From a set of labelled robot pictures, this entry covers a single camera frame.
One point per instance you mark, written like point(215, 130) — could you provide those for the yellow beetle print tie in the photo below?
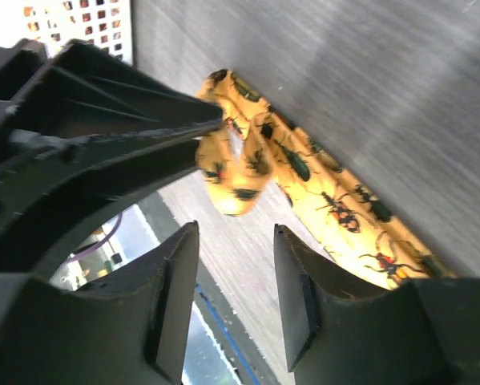
point(256, 145)

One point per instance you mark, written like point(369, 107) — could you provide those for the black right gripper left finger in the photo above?
point(128, 327)

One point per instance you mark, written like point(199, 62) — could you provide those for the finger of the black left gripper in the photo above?
point(84, 91)
point(54, 194)

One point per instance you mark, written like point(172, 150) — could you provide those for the white perforated plastic basket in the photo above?
point(104, 23)

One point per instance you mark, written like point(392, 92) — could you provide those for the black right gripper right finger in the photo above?
point(340, 329)

